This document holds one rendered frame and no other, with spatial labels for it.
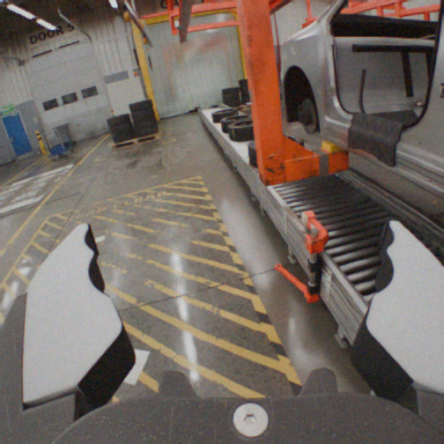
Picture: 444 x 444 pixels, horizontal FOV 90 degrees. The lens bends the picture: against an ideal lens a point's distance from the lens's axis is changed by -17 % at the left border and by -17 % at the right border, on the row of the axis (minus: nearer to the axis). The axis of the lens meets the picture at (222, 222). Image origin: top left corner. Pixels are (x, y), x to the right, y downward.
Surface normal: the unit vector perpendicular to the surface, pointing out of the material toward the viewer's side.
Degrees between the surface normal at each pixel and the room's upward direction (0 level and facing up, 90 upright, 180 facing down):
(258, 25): 90
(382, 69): 87
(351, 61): 87
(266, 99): 90
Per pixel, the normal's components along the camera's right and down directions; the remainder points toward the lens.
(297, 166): 0.15, 0.47
